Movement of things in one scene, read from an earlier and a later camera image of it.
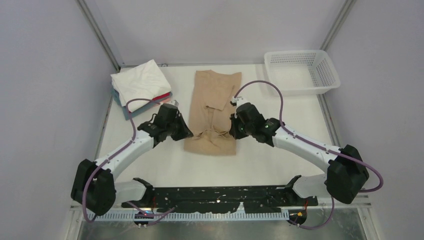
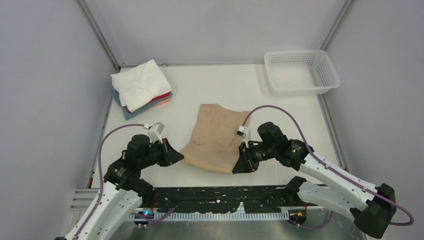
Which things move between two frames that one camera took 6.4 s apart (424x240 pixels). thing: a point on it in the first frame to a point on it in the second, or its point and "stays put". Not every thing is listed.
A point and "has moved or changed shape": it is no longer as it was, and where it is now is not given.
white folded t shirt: x=143 y=80 stays put
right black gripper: x=234 y=132 to x=244 y=165
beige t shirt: x=215 y=95 has moved or changed shape
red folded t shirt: x=162 y=96 stays put
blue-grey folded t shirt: x=135 y=113 stays put
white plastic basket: x=301 y=72 stays put
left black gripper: x=185 y=132 to x=170 y=156
